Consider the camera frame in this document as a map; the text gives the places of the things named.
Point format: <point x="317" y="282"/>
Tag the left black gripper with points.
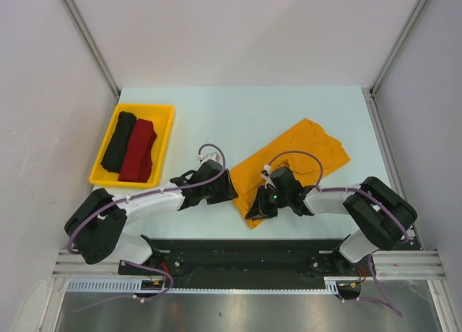
<point x="227" y="190"/>

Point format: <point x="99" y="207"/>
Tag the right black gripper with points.
<point x="260" y="208"/>

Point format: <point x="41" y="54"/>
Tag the yellow plastic tray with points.
<point x="162" y="117"/>

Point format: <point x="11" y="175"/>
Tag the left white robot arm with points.
<point x="96" y="228"/>

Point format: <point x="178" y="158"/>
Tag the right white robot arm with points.
<point x="382" y="216"/>

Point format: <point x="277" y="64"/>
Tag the red rolled t shirt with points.
<point x="137" y="163"/>

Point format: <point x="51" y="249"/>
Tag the black rolled t shirt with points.
<point x="116" y="150"/>

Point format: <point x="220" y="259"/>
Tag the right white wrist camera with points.
<point x="266" y="171"/>

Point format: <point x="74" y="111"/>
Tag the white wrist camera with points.
<point x="214" y="156"/>
<point x="266" y="171"/>

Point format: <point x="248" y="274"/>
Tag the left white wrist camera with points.
<point x="214" y="156"/>

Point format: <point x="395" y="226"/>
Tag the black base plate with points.
<point x="246" y="264"/>

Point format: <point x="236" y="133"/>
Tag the white slotted cable duct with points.
<point x="140" y="286"/>

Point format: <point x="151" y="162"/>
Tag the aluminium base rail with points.
<point x="388" y="265"/>

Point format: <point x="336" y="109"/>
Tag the right aluminium frame post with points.
<point x="411" y="22"/>

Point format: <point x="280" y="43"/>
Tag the aluminium frame post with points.
<point x="91" y="45"/>
<point x="411" y="22"/>

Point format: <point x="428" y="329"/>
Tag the left aluminium frame post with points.
<point x="91" y="45"/>

